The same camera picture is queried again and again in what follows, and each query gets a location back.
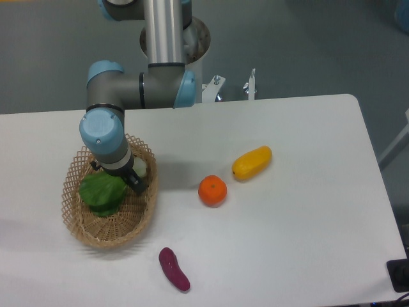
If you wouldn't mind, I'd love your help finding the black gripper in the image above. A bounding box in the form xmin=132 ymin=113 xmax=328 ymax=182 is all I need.
xmin=89 ymin=161 xmax=146 ymax=196

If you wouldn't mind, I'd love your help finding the green bok choy vegetable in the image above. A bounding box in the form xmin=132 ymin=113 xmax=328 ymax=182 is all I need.
xmin=79 ymin=156 xmax=148 ymax=218

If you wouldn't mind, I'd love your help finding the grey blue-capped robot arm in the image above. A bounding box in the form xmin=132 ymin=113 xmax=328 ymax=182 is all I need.
xmin=79 ymin=1 xmax=196 ymax=194

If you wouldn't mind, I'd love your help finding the woven wicker basket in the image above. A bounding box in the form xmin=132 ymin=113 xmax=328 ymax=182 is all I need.
xmin=61 ymin=134 xmax=158 ymax=248

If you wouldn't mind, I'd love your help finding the orange tangerine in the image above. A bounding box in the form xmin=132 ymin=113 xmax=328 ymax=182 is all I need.
xmin=197 ymin=175 xmax=228 ymax=207

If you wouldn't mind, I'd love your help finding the purple sweet potato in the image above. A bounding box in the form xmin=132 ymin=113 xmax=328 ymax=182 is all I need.
xmin=158 ymin=247 xmax=190 ymax=292

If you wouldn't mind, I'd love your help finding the yellow mango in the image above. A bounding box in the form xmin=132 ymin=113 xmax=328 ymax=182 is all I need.
xmin=231 ymin=146 xmax=273 ymax=181

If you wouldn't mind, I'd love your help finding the black box at table edge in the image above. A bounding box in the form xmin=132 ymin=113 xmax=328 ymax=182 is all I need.
xmin=387 ymin=258 xmax=408 ymax=293

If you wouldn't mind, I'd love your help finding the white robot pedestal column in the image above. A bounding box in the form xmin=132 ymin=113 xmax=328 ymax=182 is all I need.
xmin=139 ymin=17 xmax=210 ymax=109

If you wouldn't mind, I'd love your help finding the white table leg frame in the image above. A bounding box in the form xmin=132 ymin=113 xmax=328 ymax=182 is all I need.
xmin=377 ymin=110 xmax=408 ymax=171

